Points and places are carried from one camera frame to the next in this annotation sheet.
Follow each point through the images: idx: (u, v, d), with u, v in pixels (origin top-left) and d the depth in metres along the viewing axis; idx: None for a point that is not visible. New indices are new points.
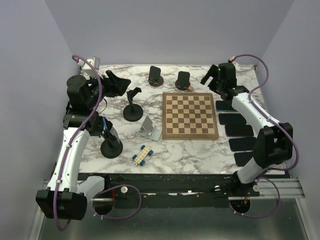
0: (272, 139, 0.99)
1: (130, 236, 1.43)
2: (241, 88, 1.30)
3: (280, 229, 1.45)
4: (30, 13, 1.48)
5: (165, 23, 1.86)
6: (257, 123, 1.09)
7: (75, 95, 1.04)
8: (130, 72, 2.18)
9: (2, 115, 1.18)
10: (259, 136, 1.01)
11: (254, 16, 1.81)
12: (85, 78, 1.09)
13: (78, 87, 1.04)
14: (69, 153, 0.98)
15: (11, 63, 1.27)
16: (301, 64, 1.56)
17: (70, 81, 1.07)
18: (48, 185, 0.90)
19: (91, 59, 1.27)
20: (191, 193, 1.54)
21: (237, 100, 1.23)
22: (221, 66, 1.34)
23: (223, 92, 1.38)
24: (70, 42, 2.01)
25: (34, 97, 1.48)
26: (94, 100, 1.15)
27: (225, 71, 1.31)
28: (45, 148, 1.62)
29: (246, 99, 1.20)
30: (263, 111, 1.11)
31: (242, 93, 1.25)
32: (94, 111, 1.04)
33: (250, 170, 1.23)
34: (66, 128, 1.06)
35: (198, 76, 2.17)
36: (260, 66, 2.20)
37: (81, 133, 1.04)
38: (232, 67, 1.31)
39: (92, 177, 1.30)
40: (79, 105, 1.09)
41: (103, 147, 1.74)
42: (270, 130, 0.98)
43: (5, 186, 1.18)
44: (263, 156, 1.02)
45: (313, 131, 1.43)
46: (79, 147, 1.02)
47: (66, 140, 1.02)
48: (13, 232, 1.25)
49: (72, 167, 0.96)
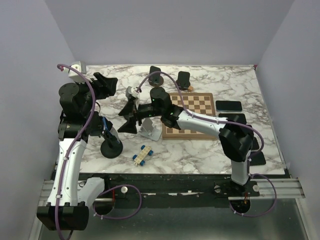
0: (233, 136, 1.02)
1: (130, 236, 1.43)
2: (177, 109, 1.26)
3: (280, 230, 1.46)
4: (30, 13, 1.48)
5: (165, 23, 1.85)
6: (212, 131, 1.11)
7: (68, 105, 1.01)
8: (130, 72, 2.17)
9: (2, 115, 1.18)
10: (222, 142, 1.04)
11: (253, 16, 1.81)
12: (77, 86, 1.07)
13: (71, 96, 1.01)
14: (67, 166, 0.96)
15: (11, 63, 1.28)
16: (301, 64, 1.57)
17: (62, 90, 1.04)
18: (49, 200, 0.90)
19: (77, 64, 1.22)
20: (191, 193, 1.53)
21: (182, 122, 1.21)
22: (157, 98, 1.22)
23: (164, 121, 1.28)
24: (70, 41, 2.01)
25: (33, 96, 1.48)
26: (88, 106, 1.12)
27: (162, 101, 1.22)
28: (45, 148, 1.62)
29: (188, 117, 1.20)
30: (208, 117, 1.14)
31: (181, 113, 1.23)
32: (89, 119, 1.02)
33: (238, 168, 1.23)
34: (62, 139, 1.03)
35: (198, 76, 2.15)
36: (260, 66, 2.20)
37: (78, 144, 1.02)
38: (167, 96, 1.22)
39: (92, 179, 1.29)
40: (73, 114, 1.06)
41: (103, 147, 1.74)
42: (226, 130, 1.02)
43: (5, 186, 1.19)
44: (238, 154, 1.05)
45: (313, 131, 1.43)
46: (77, 158, 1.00)
47: (62, 152, 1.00)
48: (13, 233, 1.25)
49: (72, 180, 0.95)
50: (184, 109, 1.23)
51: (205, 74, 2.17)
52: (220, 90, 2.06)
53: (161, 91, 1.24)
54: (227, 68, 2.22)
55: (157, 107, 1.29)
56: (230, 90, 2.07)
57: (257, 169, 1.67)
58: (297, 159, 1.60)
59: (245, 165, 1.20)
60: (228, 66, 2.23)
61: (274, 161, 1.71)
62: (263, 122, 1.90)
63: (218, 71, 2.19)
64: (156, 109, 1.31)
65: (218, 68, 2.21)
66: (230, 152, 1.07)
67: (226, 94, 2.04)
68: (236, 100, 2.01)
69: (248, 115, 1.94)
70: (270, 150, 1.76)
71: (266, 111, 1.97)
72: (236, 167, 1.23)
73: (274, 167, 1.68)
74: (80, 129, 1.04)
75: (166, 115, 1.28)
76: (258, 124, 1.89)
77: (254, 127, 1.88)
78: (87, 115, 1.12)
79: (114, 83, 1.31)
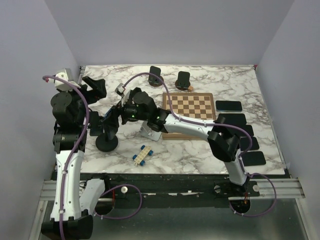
0: (221, 138, 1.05)
1: (129, 236, 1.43)
2: (163, 112, 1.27)
3: (280, 230, 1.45)
4: (30, 14, 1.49)
5: (165, 23, 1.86)
6: (200, 133, 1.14)
7: (62, 117, 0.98)
8: (130, 72, 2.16)
9: (3, 115, 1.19)
10: (211, 144, 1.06)
11: (252, 17, 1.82)
12: (70, 94, 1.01)
13: (65, 106, 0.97)
14: (67, 180, 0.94)
15: (11, 64, 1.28)
16: (301, 65, 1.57)
17: (54, 101, 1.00)
18: (52, 216, 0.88)
19: (63, 72, 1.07)
20: (190, 193, 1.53)
21: (169, 126, 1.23)
22: (141, 102, 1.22)
23: (151, 125, 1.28)
24: (70, 42, 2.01)
25: (33, 96, 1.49)
26: (81, 114, 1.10)
27: (147, 106, 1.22)
28: (45, 148, 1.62)
29: (175, 119, 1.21)
30: (195, 119, 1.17)
31: (168, 117, 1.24)
32: (85, 130, 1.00)
33: (232, 170, 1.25)
34: (59, 152, 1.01)
35: (198, 76, 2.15)
36: (260, 67, 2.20)
37: (76, 156, 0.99)
38: (150, 101, 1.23)
39: (92, 183, 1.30)
40: (68, 124, 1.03)
41: (98, 144, 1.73)
42: (214, 133, 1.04)
43: (6, 186, 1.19)
44: (229, 155, 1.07)
45: (313, 130, 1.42)
46: (76, 170, 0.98)
47: (60, 165, 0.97)
48: (13, 232, 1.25)
49: (73, 193, 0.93)
50: (171, 112, 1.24)
51: (205, 74, 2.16)
52: (220, 90, 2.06)
53: (144, 96, 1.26)
54: (227, 68, 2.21)
55: (142, 113, 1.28)
56: (230, 90, 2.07)
57: (257, 169, 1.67)
58: (297, 159, 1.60)
59: (238, 166, 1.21)
60: (228, 67, 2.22)
61: (274, 161, 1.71)
62: (263, 122, 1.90)
63: (218, 71, 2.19)
64: (140, 115, 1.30)
65: (218, 68, 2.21)
66: (221, 154, 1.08)
67: (226, 94, 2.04)
68: (236, 100, 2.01)
69: (248, 115, 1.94)
70: (270, 150, 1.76)
71: (266, 111, 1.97)
72: (231, 168, 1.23)
73: (274, 167, 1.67)
74: (76, 140, 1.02)
75: (152, 119, 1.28)
76: (258, 124, 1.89)
77: (254, 127, 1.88)
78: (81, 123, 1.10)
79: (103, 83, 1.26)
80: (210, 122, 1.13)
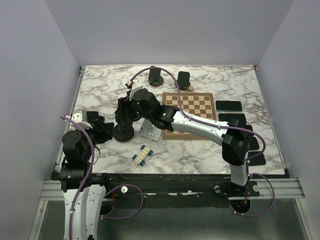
0: (235, 142, 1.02)
1: (129, 236, 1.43)
2: (170, 109, 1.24)
3: (280, 230, 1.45)
4: (30, 12, 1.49)
5: (165, 23, 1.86)
6: (212, 136, 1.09)
7: (71, 153, 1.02)
8: (130, 72, 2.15)
9: (3, 115, 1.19)
10: (225, 148, 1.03)
11: (253, 16, 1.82)
12: (80, 132, 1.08)
13: (74, 143, 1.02)
14: (75, 219, 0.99)
15: (12, 63, 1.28)
16: (300, 65, 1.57)
17: (65, 137, 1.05)
18: None
19: (79, 113, 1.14)
20: (190, 193, 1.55)
21: (177, 125, 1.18)
22: (141, 99, 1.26)
23: (157, 122, 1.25)
24: (70, 41, 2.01)
25: (33, 96, 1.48)
26: (89, 150, 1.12)
27: (148, 101, 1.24)
28: (45, 148, 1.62)
29: (184, 119, 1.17)
30: (207, 121, 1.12)
31: (176, 115, 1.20)
32: (91, 170, 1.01)
33: (237, 171, 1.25)
34: (65, 191, 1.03)
35: (198, 76, 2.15)
36: (260, 67, 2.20)
37: (82, 194, 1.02)
38: (151, 97, 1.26)
39: (93, 192, 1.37)
40: (75, 161, 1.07)
41: (114, 134, 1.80)
42: (229, 137, 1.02)
43: (6, 185, 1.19)
44: (239, 159, 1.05)
45: (313, 130, 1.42)
46: (83, 208, 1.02)
47: (68, 204, 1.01)
48: (13, 232, 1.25)
49: (80, 230, 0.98)
50: (180, 111, 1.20)
51: (205, 74, 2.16)
52: (220, 90, 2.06)
53: (145, 93, 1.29)
54: (227, 68, 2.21)
55: (147, 111, 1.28)
56: (230, 90, 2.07)
57: (257, 169, 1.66)
58: (297, 159, 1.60)
59: (244, 167, 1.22)
60: (228, 67, 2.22)
61: (274, 161, 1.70)
62: (263, 122, 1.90)
63: (218, 71, 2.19)
64: (145, 113, 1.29)
65: (218, 68, 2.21)
66: (232, 157, 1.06)
67: (226, 94, 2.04)
68: (236, 100, 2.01)
69: (248, 115, 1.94)
70: (270, 150, 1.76)
71: (266, 111, 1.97)
72: (237, 170, 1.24)
73: (274, 167, 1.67)
74: (82, 178, 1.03)
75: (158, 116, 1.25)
76: (258, 124, 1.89)
77: (254, 127, 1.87)
78: (88, 159, 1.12)
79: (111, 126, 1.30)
80: (224, 124, 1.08)
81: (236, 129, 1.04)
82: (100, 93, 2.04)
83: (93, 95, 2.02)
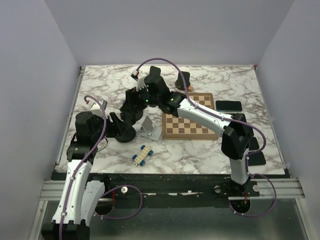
0: (235, 136, 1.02)
1: (129, 236, 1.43)
2: (178, 95, 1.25)
3: (280, 230, 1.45)
4: (29, 12, 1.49)
5: (165, 23, 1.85)
6: (214, 126, 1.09)
7: (80, 128, 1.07)
8: (130, 72, 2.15)
9: (3, 116, 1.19)
10: (225, 140, 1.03)
11: (252, 16, 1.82)
12: (92, 113, 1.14)
13: (86, 119, 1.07)
14: (73, 186, 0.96)
15: (12, 63, 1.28)
16: (300, 65, 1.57)
17: (79, 115, 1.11)
18: (53, 217, 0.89)
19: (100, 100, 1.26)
20: (190, 193, 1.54)
21: (182, 111, 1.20)
22: (150, 82, 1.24)
23: (164, 107, 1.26)
24: (70, 41, 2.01)
25: (33, 95, 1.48)
26: (97, 135, 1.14)
27: (157, 85, 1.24)
28: (45, 148, 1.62)
29: (190, 106, 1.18)
30: (211, 111, 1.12)
31: (184, 102, 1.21)
32: (97, 144, 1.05)
33: (236, 167, 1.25)
34: (70, 160, 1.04)
35: (198, 76, 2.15)
36: (260, 66, 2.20)
37: (85, 166, 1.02)
38: (160, 80, 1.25)
39: (92, 186, 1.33)
40: (83, 138, 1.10)
41: None
42: (230, 128, 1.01)
43: (6, 185, 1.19)
44: (236, 153, 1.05)
45: (313, 130, 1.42)
46: (83, 179, 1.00)
47: (69, 173, 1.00)
48: (13, 232, 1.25)
49: (77, 198, 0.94)
50: (187, 98, 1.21)
51: (205, 74, 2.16)
52: (220, 90, 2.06)
53: (154, 76, 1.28)
54: (227, 68, 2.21)
55: (155, 95, 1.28)
56: (230, 90, 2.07)
57: (257, 169, 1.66)
58: (298, 159, 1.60)
59: (243, 166, 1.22)
60: (228, 66, 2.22)
61: (274, 161, 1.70)
62: (263, 122, 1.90)
63: (218, 71, 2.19)
64: (153, 98, 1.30)
65: (218, 68, 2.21)
66: (230, 150, 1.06)
67: (226, 94, 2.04)
68: (236, 100, 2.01)
69: (248, 115, 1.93)
70: (270, 150, 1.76)
71: (266, 111, 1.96)
72: (235, 166, 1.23)
73: (274, 167, 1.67)
74: (87, 152, 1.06)
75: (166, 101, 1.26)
76: (258, 124, 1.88)
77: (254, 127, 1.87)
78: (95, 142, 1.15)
79: (125, 125, 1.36)
80: (228, 116, 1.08)
81: (238, 123, 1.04)
82: (100, 93, 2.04)
83: (93, 95, 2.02)
